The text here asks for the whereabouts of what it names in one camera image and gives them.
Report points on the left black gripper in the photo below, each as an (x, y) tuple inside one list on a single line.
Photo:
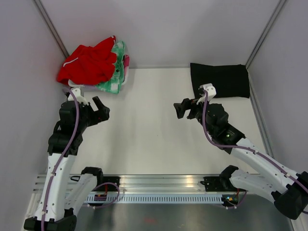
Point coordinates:
[(98, 116)]

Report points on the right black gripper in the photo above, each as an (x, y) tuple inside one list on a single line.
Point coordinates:
[(186, 104)]

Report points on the red trousers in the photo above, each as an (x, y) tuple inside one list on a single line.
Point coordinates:
[(89, 65)]

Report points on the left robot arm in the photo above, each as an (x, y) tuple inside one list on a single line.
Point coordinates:
[(57, 210)]

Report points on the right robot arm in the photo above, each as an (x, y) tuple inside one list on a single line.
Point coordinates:
[(282, 186)]

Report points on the folded black trousers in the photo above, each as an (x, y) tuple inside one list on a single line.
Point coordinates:
[(228, 80)]

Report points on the white laundry basket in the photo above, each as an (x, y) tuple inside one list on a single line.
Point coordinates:
[(113, 86)]

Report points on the green tie-dye garment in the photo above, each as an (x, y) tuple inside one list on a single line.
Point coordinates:
[(121, 71)]

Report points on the pink garment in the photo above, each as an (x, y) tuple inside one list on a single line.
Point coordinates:
[(126, 60)]

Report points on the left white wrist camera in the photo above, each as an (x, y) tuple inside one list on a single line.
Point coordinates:
[(77, 94)]

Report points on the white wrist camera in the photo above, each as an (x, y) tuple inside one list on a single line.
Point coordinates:
[(207, 91), (77, 94)]

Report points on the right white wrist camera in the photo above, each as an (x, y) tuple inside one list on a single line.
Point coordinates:
[(207, 91)]

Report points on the left frame post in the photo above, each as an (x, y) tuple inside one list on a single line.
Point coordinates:
[(48, 22)]

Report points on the frame post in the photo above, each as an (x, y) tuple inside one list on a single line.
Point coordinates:
[(269, 25), (48, 22)]

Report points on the slotted cable duct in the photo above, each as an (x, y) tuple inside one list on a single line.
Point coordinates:
[(157, 199)]

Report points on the right frame post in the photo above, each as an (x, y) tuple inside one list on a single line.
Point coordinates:
[(269, 25)]

